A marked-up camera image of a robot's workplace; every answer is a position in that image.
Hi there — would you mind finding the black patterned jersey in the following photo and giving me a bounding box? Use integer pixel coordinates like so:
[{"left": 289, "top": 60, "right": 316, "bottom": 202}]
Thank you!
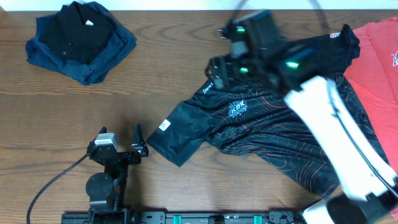
[{"left": 146, "top": 24, "right": 389, "bottom": 200}]

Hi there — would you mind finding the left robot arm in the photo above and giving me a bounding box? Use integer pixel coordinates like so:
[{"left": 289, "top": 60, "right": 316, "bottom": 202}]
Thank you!
[{"left": 86, "top": 124, "right": 149, "bottom": 224}]

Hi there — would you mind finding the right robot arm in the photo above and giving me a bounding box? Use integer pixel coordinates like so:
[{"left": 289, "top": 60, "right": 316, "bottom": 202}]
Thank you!
[{"left": 205, "top": 10, "right": 397, "bottom": 223}]

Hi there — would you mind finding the folded dark blue garment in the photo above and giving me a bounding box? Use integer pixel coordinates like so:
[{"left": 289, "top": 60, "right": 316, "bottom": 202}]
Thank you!
[{"left": 25, "top": 1, "right": 136, "bottom": 85}]

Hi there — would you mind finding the folded black shirt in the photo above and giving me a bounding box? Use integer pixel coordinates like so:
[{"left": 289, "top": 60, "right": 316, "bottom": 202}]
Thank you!
[{"left": 39, "top": 1, "right": 114, "bottom": 63}]

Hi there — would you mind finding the red t-shirt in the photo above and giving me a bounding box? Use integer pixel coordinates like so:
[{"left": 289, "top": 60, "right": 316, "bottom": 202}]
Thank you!
[{"left": 343, "top": 16, "right": 398, "bottom": 218}]

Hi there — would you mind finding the left black cable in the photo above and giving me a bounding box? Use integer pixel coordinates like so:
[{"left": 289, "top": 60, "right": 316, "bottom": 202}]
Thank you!
[{"left": 26, "top": 153, "right": 90, "bottom": 224}]

